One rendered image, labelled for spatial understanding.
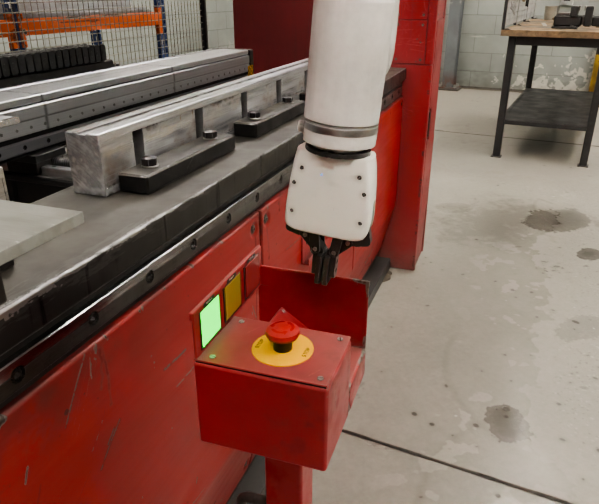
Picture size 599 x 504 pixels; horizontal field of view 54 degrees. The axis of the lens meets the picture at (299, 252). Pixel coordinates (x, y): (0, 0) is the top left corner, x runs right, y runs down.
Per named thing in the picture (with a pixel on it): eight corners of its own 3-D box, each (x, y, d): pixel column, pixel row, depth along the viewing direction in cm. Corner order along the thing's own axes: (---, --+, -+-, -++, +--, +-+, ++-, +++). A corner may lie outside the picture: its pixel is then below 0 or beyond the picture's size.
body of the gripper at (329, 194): (285, 138, 65) (279, 231, 70) (376, 153, 62) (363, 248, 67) (306, 124, 71) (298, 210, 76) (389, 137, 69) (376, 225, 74)
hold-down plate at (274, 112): (256, 138, 124) (256, 123, 123) (233, 136, 126) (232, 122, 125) (305, 112, 150) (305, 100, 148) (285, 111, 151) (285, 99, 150)
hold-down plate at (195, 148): (148, 195, 90) (146, 176, 89) (119, 191, 92) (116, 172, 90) (235, 149, 115) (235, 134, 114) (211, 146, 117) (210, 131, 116)
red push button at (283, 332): (293, 365, 67) (293, 338, 65) (260, 359, 68) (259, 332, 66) (304, 347, 70) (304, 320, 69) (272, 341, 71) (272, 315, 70)
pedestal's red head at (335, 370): (325, 473, 67) (329, 338, 60) (199, 442, 72) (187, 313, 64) (364, 374, 84) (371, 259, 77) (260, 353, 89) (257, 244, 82)
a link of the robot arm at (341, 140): (289, 120, 63) (287, 147, 65) (370, 133, 61) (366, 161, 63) (312, 106, 71) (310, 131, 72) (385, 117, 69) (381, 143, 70)
